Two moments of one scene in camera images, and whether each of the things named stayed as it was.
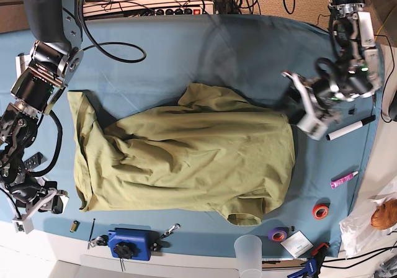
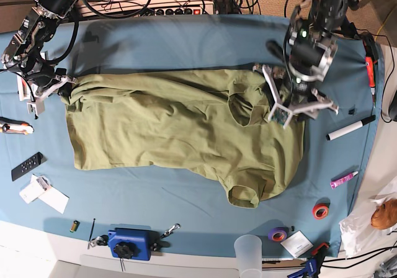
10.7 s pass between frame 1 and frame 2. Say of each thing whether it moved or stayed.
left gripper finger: moved
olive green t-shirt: moved
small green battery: stayed
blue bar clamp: stayed
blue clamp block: stayed
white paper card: stayed
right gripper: moved
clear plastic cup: stayed
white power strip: stayed
